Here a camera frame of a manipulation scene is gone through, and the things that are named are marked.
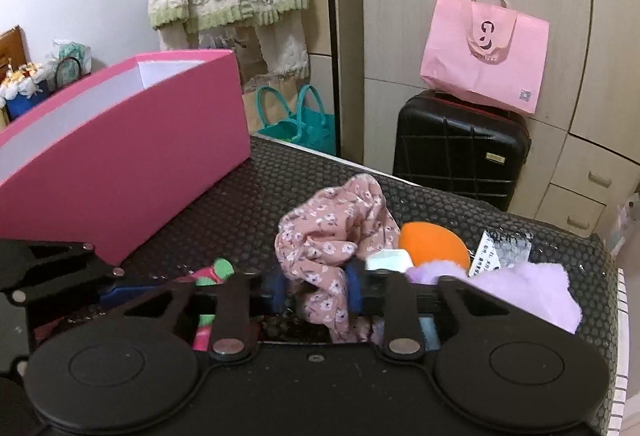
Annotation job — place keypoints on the white striped board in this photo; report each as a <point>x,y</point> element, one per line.
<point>627,341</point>

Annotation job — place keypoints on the black honeycomb mat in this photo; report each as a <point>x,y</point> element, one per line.
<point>210,216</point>

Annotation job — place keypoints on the black clothes rack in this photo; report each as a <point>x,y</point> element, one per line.
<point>332,40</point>

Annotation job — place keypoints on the white flower bouquet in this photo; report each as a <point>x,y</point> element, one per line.
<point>22,83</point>

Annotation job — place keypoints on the clear packet with white label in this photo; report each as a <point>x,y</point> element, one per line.
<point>500,248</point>

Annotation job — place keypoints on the green white plastic bag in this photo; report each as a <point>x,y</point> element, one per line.
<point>70,60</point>

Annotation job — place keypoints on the pink tote bag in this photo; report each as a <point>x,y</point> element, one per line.
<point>480,55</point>

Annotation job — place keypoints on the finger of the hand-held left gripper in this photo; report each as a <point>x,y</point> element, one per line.
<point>120,296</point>
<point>15,331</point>

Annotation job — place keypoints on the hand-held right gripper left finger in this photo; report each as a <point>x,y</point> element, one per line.
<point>277,291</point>

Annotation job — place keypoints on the pink cardboard box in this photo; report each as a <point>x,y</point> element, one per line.
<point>125,155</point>

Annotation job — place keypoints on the wooden headboard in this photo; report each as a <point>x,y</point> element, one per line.
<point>12,48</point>

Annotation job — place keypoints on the pink floral scrunchie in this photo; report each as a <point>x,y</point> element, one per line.
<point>330,236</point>

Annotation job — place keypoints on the beige wooden wardrobe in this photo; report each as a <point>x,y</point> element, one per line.
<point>575,15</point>

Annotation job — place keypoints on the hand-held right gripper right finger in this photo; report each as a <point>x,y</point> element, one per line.
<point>354,291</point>

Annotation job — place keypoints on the pink green plush toy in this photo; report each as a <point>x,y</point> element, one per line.
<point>217,271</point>

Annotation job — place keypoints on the teal handbag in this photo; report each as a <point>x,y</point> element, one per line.
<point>300,125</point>

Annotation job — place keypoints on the purple plush toy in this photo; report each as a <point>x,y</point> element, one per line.
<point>525,291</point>

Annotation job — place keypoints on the orange makeup sponge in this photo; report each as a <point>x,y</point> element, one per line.
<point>435,246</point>

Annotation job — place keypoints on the black suitcase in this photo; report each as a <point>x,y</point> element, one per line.
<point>450,150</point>

